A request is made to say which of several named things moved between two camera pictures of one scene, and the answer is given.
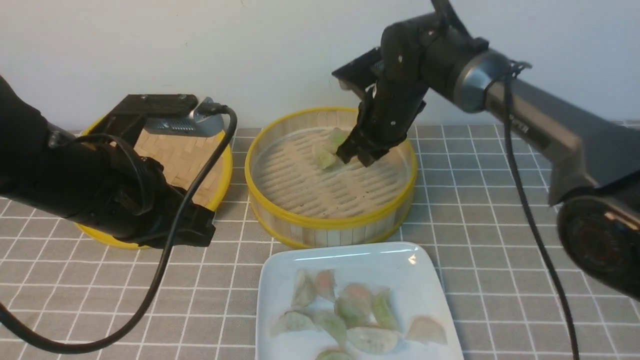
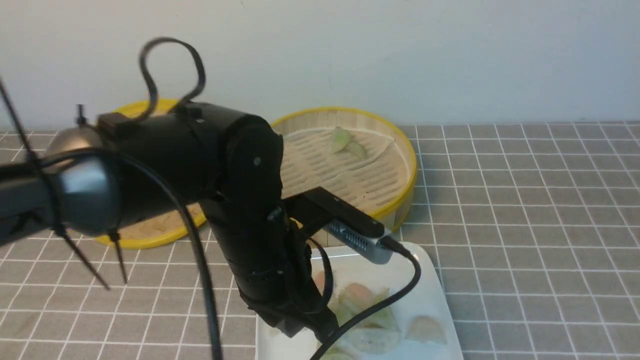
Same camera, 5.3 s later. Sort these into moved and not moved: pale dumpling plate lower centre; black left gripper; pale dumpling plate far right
Moved: black left gripper
Not moved: pale dumpling plate far right; pale dumpling plate lower centre
